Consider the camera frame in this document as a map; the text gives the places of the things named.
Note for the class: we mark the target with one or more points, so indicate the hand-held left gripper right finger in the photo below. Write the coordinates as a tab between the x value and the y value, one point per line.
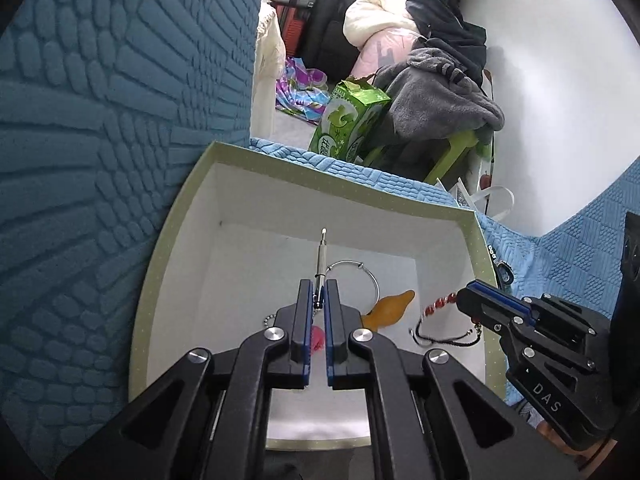
334	335

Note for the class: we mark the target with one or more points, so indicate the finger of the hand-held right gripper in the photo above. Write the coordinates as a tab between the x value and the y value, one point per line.
487	315
500	297

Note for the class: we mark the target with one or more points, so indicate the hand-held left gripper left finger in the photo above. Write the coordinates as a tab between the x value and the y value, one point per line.
302	330

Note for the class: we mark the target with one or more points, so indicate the small pink charm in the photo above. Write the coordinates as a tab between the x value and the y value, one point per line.
317	337

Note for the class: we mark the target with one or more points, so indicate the orange carrot-shaped pendant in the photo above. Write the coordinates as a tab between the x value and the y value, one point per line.
390	310

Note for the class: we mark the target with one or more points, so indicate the silver bangle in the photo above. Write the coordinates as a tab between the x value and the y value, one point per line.
356	262

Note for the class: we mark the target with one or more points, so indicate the green box with white inside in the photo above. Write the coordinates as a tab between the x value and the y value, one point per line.
250	220

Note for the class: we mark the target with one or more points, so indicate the blue textured chair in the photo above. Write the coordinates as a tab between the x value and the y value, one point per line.
100	160
565	255

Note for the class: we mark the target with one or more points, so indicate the green plastic stool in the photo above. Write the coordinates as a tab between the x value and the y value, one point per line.
455	147

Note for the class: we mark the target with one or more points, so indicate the grey fleece garment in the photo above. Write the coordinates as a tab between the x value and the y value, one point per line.
435	105

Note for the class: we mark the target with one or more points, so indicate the green printed carton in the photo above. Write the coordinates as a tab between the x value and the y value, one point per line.
345	120

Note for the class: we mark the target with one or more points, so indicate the colourful crumpled cloth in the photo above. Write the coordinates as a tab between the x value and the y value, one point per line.
300	90

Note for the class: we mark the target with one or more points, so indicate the pink cloth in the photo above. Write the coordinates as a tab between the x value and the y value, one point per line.
385	52

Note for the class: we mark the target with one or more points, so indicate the dark navy jacket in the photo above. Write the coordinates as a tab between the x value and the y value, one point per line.
450	30

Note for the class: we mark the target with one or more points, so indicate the cream lace-trimmed cover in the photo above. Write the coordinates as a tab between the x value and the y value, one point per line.
267	60

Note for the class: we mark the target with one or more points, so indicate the red suitcase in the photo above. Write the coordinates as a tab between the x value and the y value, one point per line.
292	27

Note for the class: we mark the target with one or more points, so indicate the cream quilt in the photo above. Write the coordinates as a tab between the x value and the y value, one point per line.
375	15

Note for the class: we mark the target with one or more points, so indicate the black suitcase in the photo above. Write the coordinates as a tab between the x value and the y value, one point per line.
330	20

